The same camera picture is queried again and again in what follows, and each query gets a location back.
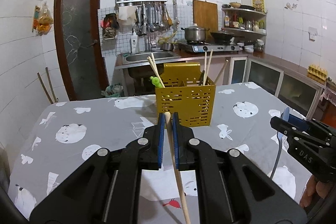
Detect white hanging cloth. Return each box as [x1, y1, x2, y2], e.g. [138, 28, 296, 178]
[117, 7, 137, 27]

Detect thin wooden stick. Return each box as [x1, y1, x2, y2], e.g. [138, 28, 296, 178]
[37, 72, 54, 104]
[45, 67, 58, 103]

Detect yellow wall poster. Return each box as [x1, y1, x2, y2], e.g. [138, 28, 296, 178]
[252, 0, 265, 13]

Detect light blue spoon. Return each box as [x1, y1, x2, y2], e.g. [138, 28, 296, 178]
[270, 107, 291, 180]

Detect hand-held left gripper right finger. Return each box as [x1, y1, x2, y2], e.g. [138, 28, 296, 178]
[172, 112, 308, 224]

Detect hanging orange snack bag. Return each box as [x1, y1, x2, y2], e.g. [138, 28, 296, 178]
[32, 1, 54, 36]

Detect kitchen counter with cabinets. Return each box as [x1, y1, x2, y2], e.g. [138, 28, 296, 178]
[228, 52, 336, 121]

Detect crumpled plastic bags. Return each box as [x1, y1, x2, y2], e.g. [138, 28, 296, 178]
[101, 84, 124, 98]

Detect brown door with frosted glass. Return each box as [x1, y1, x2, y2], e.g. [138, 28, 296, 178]
[54, 0, 110, 102]

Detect metal wall rack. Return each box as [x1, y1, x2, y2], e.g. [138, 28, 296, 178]
[115, 0, 168, 7]

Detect metal corner shelf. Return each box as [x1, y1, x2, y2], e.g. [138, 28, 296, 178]
[221, 7, 268, 36]

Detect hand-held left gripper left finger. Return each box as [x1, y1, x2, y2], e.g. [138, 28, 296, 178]
[29, 113, 166, 224]

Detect stack of white bowls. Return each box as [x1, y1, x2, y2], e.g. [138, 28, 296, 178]
[237, 39, 265, 54]

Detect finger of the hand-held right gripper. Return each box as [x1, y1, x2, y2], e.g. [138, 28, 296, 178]
[270, 116, 329, 146]
[288, 114, 336, 138]

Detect steel pot with lid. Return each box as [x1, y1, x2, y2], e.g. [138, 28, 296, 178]
[181, 23, 210, 42]

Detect row of hanging metal utensils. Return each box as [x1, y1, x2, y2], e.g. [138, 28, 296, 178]
[135, 2, 174, 36]

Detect white soap bottle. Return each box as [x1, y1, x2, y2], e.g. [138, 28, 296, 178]
[130, 29, 140, 54]

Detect row of condiment bottles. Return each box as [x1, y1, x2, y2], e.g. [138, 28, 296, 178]
[224, 12, 266, 31]

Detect black wok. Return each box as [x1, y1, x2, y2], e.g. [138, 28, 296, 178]
[210, 31, 236, 42]

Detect grey printed tablecloth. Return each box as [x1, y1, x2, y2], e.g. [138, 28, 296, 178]
[7, 81, 313, 224]

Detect red and black hanging bag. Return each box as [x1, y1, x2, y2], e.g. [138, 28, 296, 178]
[100, 13, 120, 41]

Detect person's right hand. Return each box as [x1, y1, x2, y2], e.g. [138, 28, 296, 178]
[299, 175, 330, 209]

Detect steel kitchen sink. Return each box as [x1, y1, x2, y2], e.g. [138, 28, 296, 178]
[115, 50, 182, 70]

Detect yellow perforated utensil holder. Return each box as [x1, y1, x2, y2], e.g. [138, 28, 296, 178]
[155, 62, 216, 128]

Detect steel gas stove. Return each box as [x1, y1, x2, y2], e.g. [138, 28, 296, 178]
[178, 40, 241, 54]

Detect green frog handle spoon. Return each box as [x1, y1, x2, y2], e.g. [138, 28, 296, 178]
[149, 76, 162, 88]

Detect yellow egg carton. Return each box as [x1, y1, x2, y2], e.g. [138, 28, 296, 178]
[307, 64, 328, 80]

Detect wooden cutting board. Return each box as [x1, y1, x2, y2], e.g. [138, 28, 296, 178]
[192, 0, 219, 33]

